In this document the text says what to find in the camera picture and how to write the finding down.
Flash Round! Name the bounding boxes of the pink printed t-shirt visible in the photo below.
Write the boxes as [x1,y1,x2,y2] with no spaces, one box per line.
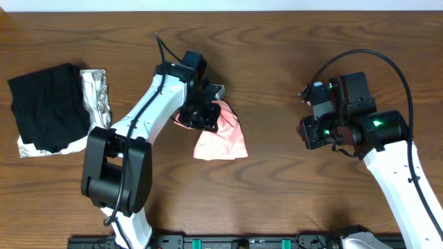
[193,100,248,160]

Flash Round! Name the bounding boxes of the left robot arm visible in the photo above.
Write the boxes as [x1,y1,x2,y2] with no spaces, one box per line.
[81,50,224,248]

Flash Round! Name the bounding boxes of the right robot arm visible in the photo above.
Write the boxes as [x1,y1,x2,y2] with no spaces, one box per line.
[298,72,442,248]

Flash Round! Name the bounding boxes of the white patterned folded garment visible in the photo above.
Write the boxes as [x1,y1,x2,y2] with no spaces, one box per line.
[17,69,111,158]

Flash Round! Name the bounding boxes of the folded black garment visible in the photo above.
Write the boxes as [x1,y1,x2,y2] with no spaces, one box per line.
[8,63,91,153]

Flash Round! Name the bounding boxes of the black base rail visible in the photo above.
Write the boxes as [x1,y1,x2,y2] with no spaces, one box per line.
[66,224,406,249]

